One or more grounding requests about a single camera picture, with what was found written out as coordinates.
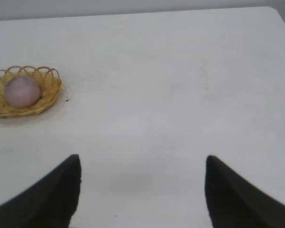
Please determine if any pink peach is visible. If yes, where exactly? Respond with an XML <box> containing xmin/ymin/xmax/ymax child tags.
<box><xmin>3</xmin><ymin>75</ymin><xmax>41</xmax><ymax>109</ymax></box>

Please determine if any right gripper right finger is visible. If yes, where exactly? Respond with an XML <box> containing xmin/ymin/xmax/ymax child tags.
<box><xmin>205</xmin><ymin>155</ymin><xmax>285</xmax><ymax>228</ymax></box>

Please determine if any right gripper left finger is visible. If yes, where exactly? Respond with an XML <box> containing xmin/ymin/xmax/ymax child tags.
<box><xmin>0</xmin><ymin>154</ymin><xmax>82</xmax><ymax>228</ymax></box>

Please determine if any yellow woven basket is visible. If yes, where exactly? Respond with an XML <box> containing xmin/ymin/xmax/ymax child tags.
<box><xmin>0</xmin><ymin>66</ymin><xmax>62</xmax><ymax>119</ymax></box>

